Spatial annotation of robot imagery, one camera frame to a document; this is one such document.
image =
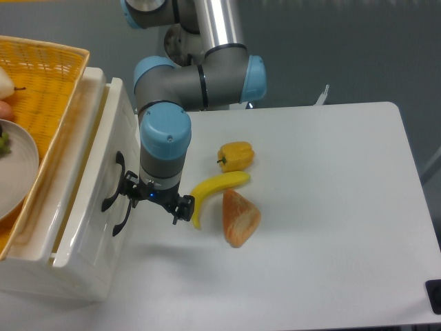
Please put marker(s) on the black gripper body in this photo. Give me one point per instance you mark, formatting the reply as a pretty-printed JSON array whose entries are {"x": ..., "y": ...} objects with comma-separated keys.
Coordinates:
[{"x": 168, "y": 198}]

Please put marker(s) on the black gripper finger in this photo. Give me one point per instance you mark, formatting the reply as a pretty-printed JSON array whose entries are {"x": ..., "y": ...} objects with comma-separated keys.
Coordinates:
[
  {"x": 130, "y": 188},
  {"x": 182, "y": 208}
]

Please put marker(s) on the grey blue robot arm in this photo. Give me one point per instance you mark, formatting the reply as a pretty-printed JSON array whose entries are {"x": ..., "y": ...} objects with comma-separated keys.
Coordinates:
[{"x": 166, "y": 93}]

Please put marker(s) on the white drawer cabinet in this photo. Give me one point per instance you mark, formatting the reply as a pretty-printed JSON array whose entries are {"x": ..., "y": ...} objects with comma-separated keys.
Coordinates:
[{"x": 28, "y": 266}]

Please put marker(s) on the yellow banana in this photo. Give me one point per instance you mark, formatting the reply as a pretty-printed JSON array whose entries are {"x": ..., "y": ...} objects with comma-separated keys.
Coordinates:
[{"x": 212, "y": 186}]

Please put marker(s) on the orange bread piece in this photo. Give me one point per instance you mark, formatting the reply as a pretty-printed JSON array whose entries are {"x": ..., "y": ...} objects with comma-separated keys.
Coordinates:
[{"x": 240, "y": 218}]

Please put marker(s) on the yellow bell pepper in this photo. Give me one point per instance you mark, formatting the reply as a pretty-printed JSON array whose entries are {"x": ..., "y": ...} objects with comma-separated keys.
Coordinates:
[{"x": 235, "y": 156}]

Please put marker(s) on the white plate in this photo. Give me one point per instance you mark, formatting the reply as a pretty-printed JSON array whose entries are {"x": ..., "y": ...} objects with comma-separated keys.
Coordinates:
[{"x": 19, "y": 168}]

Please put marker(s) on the green grapes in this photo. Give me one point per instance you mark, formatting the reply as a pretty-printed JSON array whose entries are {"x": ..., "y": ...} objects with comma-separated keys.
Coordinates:
[{"x": 4, "y": 142}]

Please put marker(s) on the yellow woven basket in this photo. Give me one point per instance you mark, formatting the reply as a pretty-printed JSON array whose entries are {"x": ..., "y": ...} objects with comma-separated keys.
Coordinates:
[{"x": 51, "y": 73}]

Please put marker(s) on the pink fruit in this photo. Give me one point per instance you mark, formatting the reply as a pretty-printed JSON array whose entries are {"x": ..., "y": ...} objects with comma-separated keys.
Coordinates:
[{"x": 6, "y": 112}]

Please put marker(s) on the white pear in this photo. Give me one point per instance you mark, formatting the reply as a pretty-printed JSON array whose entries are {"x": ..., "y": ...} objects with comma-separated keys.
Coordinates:
[{"x": 7, "y": 86}]

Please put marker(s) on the black corner object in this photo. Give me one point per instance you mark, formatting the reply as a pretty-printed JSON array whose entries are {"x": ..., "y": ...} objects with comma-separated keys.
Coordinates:
[{"x": 433, "y": 288}]

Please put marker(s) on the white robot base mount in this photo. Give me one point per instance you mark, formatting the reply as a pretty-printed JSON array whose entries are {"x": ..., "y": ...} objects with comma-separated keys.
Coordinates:
[{"x": 283, "y": 97}]

